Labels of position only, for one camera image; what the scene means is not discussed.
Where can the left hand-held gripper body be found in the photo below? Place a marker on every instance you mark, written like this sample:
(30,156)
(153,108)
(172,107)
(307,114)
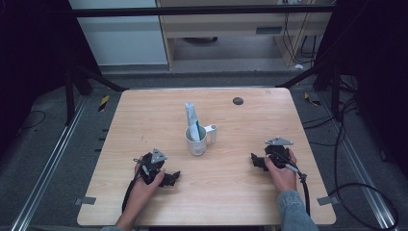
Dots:
(154,160)

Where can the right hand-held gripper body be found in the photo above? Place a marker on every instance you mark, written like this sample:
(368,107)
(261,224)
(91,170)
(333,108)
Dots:
(278,150)

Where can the white and teal toothpaste tube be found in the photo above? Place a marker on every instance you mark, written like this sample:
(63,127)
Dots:
(193,120)

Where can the person's left hand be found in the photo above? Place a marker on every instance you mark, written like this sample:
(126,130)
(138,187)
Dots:
(144,189)

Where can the person's right hand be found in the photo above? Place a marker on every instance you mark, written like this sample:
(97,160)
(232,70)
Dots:
(282,178)

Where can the yellow and black tape strip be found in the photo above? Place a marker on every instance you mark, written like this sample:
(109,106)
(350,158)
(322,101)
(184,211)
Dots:
(103,102)
(311,99)

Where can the dark round table grommet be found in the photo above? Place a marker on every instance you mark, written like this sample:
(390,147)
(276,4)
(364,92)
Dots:
(238,101)

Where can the black stand strut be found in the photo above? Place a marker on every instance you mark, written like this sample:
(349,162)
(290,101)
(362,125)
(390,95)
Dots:
(335,93)
(69,96)

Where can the small white floor object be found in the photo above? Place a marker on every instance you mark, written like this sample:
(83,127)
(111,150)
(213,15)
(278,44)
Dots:
(299,66)

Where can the white cabinet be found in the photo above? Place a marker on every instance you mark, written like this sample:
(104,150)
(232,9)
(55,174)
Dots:
(122,41)

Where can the black curtain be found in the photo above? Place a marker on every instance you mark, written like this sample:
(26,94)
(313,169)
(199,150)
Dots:
(378,64)
(32,64)

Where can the light wooden desk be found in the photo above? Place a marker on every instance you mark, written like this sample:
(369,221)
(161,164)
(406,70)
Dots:
(224,24)

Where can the grey metal table bracket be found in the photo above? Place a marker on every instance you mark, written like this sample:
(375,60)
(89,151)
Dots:
(327,200)
(85,200)

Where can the silver floor rail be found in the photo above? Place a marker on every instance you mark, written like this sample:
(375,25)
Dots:
(359,166)
(48,163)

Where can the black horizontal frame bar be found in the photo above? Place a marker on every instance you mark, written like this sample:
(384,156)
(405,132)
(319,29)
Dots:
(192,10)

